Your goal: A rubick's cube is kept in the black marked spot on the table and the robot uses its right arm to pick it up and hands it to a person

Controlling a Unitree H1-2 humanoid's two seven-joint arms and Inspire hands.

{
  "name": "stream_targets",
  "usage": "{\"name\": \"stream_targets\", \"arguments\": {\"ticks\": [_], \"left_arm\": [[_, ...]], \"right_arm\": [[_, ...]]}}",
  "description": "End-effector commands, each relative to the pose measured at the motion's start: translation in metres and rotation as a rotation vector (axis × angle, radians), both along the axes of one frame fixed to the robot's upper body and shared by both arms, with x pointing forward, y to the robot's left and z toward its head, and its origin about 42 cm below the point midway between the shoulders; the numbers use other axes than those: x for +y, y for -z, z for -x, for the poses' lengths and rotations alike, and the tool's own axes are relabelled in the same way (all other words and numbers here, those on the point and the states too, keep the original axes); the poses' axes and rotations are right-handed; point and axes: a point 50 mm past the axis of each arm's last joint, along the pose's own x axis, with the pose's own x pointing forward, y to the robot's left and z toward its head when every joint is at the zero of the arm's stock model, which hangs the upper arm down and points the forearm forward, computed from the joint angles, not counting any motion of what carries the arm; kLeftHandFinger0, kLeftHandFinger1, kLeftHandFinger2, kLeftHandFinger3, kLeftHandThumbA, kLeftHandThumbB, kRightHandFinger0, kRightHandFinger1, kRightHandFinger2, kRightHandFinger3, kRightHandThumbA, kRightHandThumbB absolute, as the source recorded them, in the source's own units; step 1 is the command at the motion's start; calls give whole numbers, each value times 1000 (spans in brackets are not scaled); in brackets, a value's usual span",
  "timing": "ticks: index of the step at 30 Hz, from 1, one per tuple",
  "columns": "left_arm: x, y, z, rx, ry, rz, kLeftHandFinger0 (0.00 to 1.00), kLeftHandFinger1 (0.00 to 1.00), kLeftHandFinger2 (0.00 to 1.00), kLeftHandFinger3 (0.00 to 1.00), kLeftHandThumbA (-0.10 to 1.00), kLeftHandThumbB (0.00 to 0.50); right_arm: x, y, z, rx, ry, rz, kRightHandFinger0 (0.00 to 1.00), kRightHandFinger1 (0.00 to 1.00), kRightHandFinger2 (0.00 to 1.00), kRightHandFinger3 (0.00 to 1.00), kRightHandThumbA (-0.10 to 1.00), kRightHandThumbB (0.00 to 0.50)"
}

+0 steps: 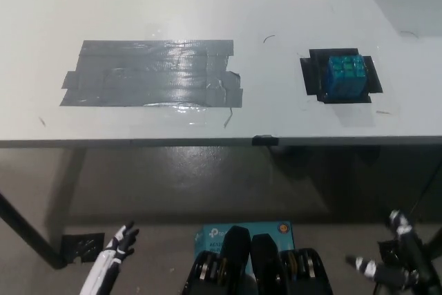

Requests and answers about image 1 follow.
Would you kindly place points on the grey table leg panel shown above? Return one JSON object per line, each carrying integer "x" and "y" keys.
{"x": 65, "y": 188}

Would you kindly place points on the grey duct tape patch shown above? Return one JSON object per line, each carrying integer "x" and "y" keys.
{"x": 148, "y": 74}

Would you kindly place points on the blue rubik's cube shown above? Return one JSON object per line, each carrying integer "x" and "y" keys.
{"x": 343, "y": 77}

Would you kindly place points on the black metal table leg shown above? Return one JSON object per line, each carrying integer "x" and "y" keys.
{"x": 31, "y": 231}

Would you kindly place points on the small black edge tape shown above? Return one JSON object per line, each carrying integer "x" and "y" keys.
{"x": 265, "y": 140}

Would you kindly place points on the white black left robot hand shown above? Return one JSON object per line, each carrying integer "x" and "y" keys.
{"x": 114, "y": 253}

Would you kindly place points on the black tape square mark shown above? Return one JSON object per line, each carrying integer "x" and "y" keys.
{"x": 310, "y": 74}

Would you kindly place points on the teal router cardboard box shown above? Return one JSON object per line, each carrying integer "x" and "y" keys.
{"x": 215, "y": 236}

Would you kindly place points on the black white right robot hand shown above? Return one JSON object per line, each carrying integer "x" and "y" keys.
{"x": 400, "y": 274}

